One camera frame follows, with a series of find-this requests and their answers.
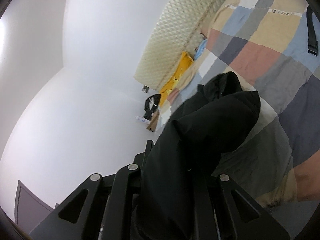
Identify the black puffer jacket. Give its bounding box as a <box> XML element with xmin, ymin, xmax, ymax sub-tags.
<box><xmin>132</xmin><ymin>72</ymin><xmax>261</xmax><ymax>239</ymax></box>

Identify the black bag on nightstand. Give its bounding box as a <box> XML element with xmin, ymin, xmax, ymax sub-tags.
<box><xmin>144</xmin><ymin>94</ymin><xmax>161</xmax><ymax>120</ymax></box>

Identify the wooden nightstand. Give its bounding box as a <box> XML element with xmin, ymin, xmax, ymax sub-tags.
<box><xmin>146</xmin><ymin>110</ymin><xmax>159</xmax><ymax>132</ymax></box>

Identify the white spray bottle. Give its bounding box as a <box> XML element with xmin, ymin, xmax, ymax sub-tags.
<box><xmin>136</xmin><ymin>116</ymin><xmax>150</xmax><ymax>125</ymax></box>

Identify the yellow pillow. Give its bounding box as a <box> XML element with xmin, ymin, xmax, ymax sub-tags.
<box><xmin>159</xmin><ymin>51</ymin><xmax>194</xmax><ymax>107</ymax></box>

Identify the light blue pillow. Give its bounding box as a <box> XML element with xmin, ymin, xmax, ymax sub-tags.
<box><xmin>194</xmin><ymin>38</ymin><xmax>208</xmax><ymax>61</ymax></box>

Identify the pink pillow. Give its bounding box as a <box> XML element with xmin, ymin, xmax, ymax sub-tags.
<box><xmin>200</xmin><ymin>17</ymin><xmax>215</xmax><ymax>38</ymax></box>

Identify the cream quilted headboard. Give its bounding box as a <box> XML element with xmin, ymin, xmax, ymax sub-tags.
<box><xmin>133</xmin><ymin>0</ymin><xmax>225</xmax><ymax>90</ymax></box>

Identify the colourful patchwork duvet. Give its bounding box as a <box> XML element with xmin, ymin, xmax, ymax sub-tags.
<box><xmin>159</xmin><ymin>0</ymin><xmax>320</xmax><ymax>230</ymax></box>

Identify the wall power socket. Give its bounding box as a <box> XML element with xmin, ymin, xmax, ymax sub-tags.
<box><xmin>142</xmin><ymin>86</ymin><xmax>149</xmax><ymax>93</ymax></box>

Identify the black strap with buckle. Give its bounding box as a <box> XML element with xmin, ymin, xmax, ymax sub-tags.
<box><xmin>306</xmin><ymin>4</ymin><xmax>318</xmax><ymax>57</ymax></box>

